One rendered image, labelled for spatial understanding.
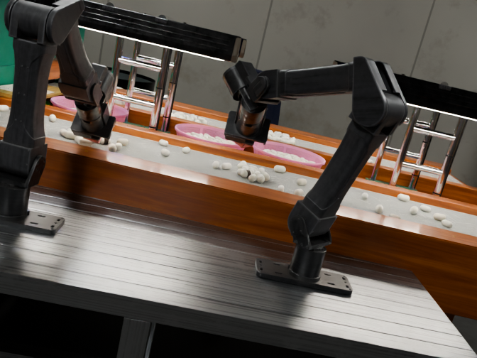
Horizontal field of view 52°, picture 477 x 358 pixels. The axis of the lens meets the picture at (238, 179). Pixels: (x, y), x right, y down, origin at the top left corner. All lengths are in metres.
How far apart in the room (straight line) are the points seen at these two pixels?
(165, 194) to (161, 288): 0.36
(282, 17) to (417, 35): 1.06
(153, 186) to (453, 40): 3.42
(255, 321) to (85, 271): 0.30
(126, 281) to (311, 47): 3.29
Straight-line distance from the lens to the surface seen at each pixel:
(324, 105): 4.05
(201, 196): 1.18
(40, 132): 1.03
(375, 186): 1.64
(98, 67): 1.28
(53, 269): 0.90
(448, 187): 2.07
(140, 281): 0.90
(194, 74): 3.97
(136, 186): 1.20
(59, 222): 1.05
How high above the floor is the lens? 1.10
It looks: 15 degrees down
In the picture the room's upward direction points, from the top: 13 degrees clockwise
